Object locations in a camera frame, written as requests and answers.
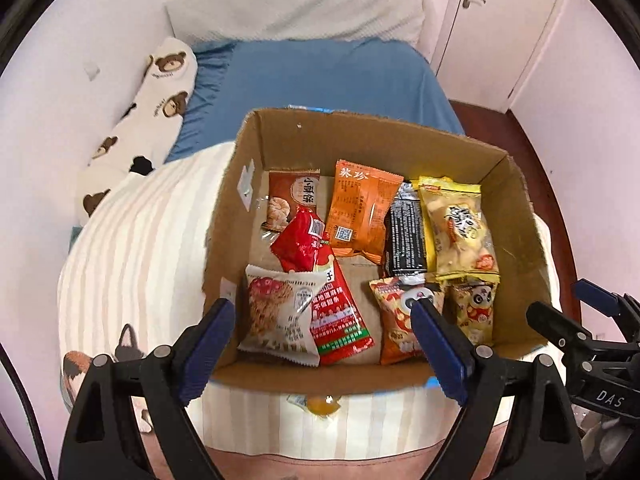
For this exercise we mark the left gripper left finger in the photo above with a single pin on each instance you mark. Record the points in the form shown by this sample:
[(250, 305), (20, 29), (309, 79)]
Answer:
[(102, 439)]

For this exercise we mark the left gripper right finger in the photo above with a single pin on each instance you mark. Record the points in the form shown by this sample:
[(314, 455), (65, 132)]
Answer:
[(541, 439)]

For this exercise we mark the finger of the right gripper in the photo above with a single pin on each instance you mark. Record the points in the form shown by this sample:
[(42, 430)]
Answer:
[(571, 338), (623, 309)]

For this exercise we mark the yellow panda snack packet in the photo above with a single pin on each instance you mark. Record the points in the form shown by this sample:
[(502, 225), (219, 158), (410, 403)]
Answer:
[(473, 302)]

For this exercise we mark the white cookie packet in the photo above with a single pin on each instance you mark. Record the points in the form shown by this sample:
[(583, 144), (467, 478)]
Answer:
[(280, 312)]

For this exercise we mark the yellow cracker bag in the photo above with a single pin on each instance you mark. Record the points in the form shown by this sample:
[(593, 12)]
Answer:
[(460, 232)]

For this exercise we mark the orange panda snack packet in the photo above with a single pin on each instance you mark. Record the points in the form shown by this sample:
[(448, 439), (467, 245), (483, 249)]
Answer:
[(395, 297)]

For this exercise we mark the red crown snack packet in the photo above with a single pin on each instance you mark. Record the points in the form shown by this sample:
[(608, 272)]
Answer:
[(337, 326)]

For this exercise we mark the red triangular snack packet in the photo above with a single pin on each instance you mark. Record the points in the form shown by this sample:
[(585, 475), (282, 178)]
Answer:
[(302, 246)]

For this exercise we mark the black yellow snack bag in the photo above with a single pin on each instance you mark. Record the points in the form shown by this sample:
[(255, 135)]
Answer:
[(409, 244)]

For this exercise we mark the brown pastry packet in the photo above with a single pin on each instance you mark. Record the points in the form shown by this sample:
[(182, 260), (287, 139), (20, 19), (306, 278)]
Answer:
[(287, 199)]

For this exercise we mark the cat print blanket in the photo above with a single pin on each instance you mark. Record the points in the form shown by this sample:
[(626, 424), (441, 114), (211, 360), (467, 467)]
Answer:
[(146, 274)]

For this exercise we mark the bear print pillow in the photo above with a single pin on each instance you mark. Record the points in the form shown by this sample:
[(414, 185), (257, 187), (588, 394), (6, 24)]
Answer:
[(142, 139)]

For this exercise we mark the cardboard milk box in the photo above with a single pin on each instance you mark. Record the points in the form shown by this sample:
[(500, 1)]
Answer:
[(345, 148)]

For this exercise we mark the blue bed sheet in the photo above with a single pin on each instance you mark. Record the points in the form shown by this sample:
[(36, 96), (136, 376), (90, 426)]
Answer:
[(371, 76)]

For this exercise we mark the white door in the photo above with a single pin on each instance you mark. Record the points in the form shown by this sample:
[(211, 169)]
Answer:
[(485, 53)]

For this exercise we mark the grey dotted pillow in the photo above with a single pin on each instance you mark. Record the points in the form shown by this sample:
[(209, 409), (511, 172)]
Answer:
[(194, 21)]

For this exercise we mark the wall socket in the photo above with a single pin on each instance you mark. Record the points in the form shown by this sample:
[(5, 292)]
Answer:
[(91, 70)]

